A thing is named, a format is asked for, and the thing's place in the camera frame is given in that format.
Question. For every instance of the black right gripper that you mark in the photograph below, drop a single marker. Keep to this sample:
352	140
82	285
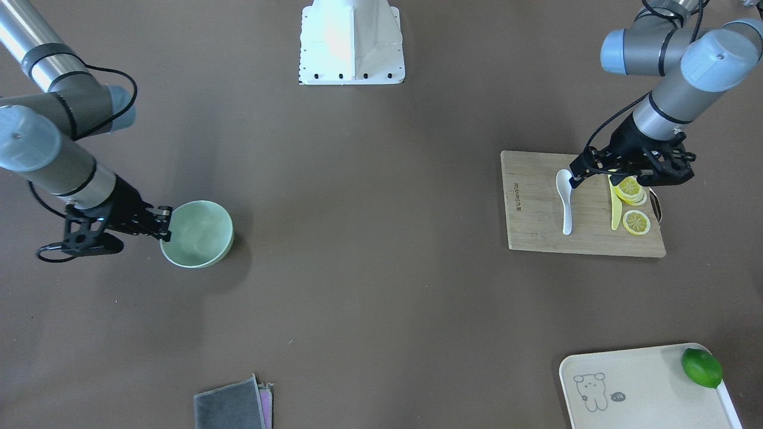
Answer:
126	203

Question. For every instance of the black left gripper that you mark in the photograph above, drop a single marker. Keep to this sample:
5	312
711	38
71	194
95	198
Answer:
624	140

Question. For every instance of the white ceramic spoon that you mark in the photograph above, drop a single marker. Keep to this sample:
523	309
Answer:
564	189

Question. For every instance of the pale green bowl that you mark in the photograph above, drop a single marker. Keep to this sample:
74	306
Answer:
202	233

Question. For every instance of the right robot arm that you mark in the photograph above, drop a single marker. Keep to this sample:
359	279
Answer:
41	135

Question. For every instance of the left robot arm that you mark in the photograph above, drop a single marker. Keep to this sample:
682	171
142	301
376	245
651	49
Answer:
696	68

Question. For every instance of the stacked lemon slices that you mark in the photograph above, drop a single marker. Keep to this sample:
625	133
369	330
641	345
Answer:
630	191

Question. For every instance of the single lemon slice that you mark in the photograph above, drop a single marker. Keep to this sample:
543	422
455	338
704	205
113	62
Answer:
636	222

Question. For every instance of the bamboo cutting board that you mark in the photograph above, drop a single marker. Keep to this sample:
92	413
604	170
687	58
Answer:
534	211

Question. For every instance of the grey folded cloth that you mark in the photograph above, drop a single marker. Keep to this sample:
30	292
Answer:
247	404

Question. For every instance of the green lime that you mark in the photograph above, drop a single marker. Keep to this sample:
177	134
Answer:
702	368

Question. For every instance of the cream rabbit tray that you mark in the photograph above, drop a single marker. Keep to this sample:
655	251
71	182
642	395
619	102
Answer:
641	388

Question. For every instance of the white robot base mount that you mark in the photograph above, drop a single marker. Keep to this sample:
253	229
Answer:
351	43

